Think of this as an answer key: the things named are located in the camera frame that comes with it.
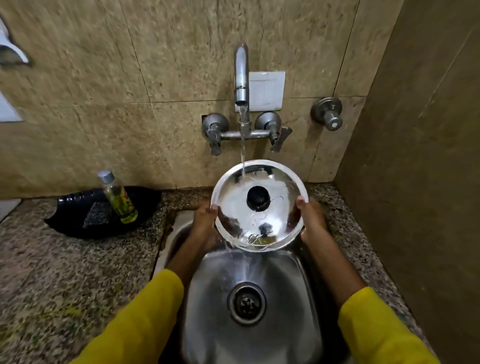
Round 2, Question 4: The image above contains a person's left hand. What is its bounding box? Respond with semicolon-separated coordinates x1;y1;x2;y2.
191;203;222;252

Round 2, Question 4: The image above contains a person's right hand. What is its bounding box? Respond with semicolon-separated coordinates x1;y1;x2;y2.
296;196;328;246

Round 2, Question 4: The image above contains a steel pot lid black knob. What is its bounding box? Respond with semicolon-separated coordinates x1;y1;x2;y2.
210;159;310;253

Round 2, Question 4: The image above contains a person's right forearm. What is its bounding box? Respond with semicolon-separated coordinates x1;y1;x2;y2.
302;232;440;364

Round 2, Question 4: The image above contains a person's left forearm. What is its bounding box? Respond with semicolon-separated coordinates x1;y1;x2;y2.
70;234;216;364

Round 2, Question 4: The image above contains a clear bottle yellow-green label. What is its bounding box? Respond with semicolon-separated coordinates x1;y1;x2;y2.
97;170;139;224

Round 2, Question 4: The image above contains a steel kitchen sink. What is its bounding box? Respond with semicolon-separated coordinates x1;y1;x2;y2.
152;210;353;364

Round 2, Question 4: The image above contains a sink drain strainer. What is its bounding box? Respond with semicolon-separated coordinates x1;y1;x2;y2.
227;282;267;326

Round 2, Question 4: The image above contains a grey scrub pad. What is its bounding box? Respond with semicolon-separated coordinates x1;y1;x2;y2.
82;201;113;229

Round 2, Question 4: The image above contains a black plastic tray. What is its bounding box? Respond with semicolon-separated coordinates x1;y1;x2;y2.
44;185;163;240

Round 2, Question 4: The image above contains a chrome wall valve knob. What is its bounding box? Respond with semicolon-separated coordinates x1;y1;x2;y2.
310;97;344;132

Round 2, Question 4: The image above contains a chrome wall mixer faucet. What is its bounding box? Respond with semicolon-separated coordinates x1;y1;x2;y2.
201;43;293;157

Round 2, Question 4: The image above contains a white wall switch plate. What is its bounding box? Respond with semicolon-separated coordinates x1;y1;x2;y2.
235;71;286;112

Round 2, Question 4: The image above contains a white wall panel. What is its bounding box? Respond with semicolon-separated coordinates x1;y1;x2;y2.
0;92;23;123

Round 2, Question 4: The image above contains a white wall-mounted fixture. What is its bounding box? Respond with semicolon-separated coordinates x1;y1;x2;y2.
0;17;30;67

